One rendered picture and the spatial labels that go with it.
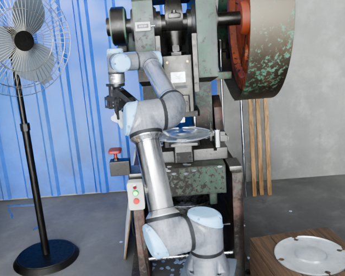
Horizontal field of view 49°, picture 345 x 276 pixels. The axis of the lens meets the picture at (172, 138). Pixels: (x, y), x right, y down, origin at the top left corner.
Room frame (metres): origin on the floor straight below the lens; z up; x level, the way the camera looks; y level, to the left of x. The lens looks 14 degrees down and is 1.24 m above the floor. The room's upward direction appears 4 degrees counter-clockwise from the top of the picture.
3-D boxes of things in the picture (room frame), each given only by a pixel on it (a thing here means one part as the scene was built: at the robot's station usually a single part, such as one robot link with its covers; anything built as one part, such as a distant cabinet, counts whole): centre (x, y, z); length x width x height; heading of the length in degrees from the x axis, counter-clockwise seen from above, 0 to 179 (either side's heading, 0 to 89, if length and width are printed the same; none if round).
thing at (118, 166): (1.75, 0.26, 0.62); 0.10 x 0.06 x 0.20; 91
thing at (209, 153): (1.99, -0.05, 0.68); 0.45 x 0.30 x 0.06; 91
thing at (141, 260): (2.13, 0.22, 0.45); 0.92 x 0.12 x 0.90; 1
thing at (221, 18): (1.99, -0.05, 1.33); 0.66 x 0.18 x 0.18; 91
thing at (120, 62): (1.67, 0.18, 1.17); 0.11 x 0.11 x 0.08; 18
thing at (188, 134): (1.86, -0.05, 0.78); 0.29 x 0.29 x 0.01
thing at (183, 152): (1.81, -0.05, 0.72); 0.25 x 0.14 x 0.14; 1
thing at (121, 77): (1.76, 0.24, 1.09); 0.08 x 0.08 x 0.05
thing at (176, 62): (1.95, -0.05, 1.04); 0.17 x 0.15 x 0.30; 1
